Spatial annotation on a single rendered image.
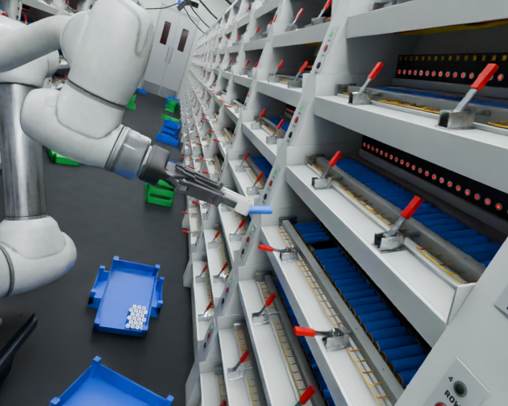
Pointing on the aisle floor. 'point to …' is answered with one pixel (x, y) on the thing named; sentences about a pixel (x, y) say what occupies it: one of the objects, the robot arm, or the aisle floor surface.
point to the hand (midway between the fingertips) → (235, 201)
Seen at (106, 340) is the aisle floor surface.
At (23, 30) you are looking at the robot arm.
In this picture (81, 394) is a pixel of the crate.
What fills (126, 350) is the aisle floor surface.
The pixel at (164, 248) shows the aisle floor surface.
